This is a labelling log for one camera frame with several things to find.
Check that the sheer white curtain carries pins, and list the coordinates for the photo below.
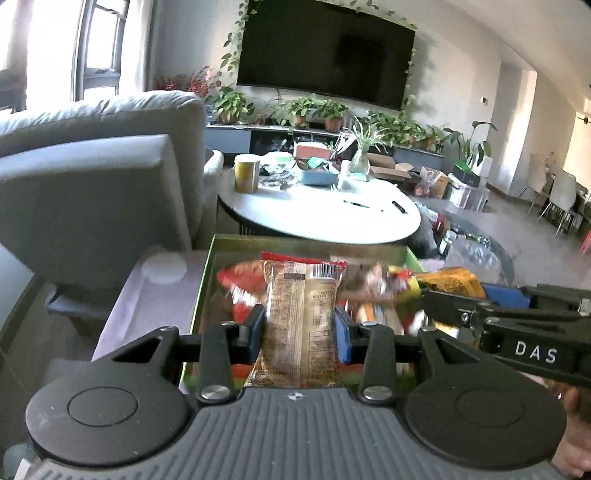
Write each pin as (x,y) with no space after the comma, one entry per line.
(138,46)

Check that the trailing ivy vine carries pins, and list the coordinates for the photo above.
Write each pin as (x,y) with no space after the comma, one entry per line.
(233,50)

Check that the clear brown pastry packet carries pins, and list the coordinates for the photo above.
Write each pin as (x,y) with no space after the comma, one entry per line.
(300,323)

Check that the red and yellow snack packet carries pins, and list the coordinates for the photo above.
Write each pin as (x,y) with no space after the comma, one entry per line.
(399,277)

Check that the grey television cabinet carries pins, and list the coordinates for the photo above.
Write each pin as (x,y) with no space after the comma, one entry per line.
(231,141)

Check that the open cardboard box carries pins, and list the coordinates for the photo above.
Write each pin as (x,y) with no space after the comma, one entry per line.
(388,170)

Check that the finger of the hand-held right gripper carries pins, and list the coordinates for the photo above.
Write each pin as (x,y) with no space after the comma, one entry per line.
(455,311)
(505,296)

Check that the green cardboard box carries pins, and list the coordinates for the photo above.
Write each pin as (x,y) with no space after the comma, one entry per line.
(203,286)

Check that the dark framed window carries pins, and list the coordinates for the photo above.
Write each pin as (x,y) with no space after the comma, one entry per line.
(99,46)

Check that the person's right hand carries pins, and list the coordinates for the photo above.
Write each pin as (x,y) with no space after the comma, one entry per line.
(579,443)

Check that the black marker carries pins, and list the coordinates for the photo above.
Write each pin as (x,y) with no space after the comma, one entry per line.
(399,206)

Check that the red berry branch decoration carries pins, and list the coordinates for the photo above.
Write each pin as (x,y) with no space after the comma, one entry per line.
(194,83)

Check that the large-leaf plant in white pot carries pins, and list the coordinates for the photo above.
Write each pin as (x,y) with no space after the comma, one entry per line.
(480,161)

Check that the pink storage box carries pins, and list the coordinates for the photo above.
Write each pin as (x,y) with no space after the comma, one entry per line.
(311,150)

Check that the dark marble coffee table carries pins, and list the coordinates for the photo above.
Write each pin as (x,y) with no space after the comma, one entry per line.
(508,263)

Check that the small dark glass jar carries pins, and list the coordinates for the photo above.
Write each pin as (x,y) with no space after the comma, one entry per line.
(446,244)

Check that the small white bottle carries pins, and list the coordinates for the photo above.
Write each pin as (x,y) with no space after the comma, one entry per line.
(344,175)

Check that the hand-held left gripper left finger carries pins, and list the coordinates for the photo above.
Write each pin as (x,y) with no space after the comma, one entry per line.
(256,334)

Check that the white round table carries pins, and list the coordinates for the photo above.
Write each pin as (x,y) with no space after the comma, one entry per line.
(314,217)

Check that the grey sofa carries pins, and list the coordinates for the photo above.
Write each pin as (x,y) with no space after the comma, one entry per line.
(92,194)

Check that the wall-mounted black television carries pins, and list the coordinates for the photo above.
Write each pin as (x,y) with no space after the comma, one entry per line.
(323,50)

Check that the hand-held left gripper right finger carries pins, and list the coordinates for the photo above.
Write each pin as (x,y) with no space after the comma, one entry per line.
(341,334)

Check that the yellow canister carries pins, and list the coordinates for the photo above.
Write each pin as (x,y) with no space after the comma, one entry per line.
(247,175)

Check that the black pen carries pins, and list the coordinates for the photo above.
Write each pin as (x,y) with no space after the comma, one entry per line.
(355,204)

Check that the red rice cracker packet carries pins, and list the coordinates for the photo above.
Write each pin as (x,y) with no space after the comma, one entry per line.
(235,286)

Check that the clear plastic storage box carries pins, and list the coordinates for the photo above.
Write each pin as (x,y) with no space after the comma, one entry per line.
(468,196)

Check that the blue plastic tray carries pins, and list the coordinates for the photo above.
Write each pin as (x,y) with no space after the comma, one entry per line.
(318,177)

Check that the row of potted green plants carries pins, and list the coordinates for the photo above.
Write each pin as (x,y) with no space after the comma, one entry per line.
(231,104)

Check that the spider plant in glass vase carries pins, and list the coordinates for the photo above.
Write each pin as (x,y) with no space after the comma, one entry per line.
(360,161)

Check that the green and black box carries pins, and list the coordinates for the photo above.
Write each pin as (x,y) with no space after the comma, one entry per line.
(467,173)

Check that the crumpled clear plastic bag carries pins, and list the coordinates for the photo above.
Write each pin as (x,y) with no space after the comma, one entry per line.
(422,240)

